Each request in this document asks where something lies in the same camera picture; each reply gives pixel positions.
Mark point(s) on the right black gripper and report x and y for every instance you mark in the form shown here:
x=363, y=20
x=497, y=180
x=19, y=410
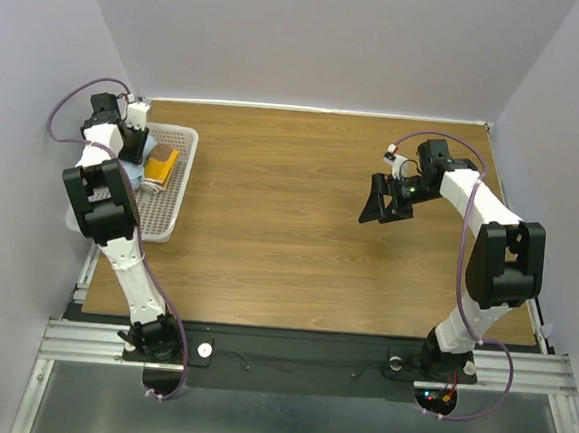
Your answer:
x=376, y=205

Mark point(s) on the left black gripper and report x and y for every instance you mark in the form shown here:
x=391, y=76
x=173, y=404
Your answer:
x=137, y=153

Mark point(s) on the light blue towel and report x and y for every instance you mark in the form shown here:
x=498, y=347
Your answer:
x=135, y=171

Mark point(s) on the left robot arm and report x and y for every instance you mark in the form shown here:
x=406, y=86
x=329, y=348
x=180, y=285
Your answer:
x=154, y=330

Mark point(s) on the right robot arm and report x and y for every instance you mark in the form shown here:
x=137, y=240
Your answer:
x=505, y=267

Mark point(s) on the white plastic basket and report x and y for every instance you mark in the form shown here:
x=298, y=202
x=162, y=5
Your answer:
x=102, y=204

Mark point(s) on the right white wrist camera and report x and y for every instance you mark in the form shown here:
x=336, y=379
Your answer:
x=399, y=164

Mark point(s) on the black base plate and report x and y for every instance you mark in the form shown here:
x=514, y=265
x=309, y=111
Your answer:
x=313, y=363

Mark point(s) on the aluminium frame rail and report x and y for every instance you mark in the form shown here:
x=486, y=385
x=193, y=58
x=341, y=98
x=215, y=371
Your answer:
x=99, y=343

